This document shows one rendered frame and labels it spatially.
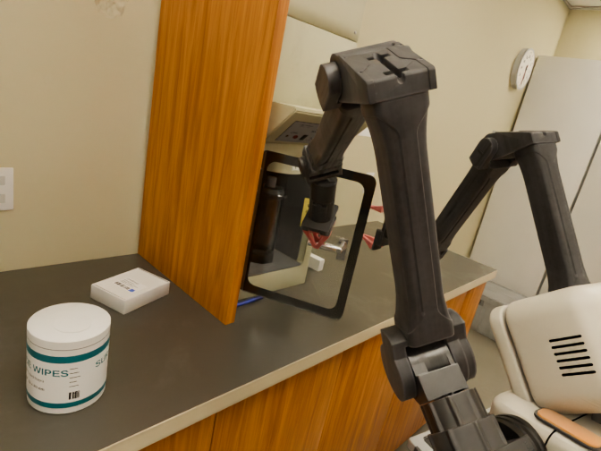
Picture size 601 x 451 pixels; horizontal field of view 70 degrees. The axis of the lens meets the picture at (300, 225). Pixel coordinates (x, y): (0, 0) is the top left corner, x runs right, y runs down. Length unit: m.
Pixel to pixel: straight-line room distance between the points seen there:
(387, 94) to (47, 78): 1.02
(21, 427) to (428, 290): 0.69
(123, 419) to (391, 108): 0.69
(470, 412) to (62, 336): 0.63
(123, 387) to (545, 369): 0.73
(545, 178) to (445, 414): 0.53
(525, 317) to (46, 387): 0.75
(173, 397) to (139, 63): 0.93
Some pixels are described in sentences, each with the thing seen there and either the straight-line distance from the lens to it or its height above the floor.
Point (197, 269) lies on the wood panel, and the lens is 1.22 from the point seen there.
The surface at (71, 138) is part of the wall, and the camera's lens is 1.36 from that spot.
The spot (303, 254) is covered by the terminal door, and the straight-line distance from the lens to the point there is 1.13.
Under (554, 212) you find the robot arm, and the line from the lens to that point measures 0.94.
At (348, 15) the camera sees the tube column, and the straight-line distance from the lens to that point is 1.31.
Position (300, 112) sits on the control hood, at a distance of 1.04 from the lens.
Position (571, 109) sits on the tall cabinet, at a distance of 3.95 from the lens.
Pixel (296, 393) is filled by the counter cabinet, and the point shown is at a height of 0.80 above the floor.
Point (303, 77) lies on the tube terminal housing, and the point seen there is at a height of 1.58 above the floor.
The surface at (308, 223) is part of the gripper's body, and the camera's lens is 0.98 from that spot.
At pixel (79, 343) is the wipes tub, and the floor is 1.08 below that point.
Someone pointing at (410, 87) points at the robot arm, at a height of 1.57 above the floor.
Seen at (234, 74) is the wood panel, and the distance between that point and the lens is 1.07.
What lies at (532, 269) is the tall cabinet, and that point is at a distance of 4.03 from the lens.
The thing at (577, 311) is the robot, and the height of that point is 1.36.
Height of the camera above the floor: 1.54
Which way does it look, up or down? 17 degrees down
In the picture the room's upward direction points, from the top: 12 degrees clockwise
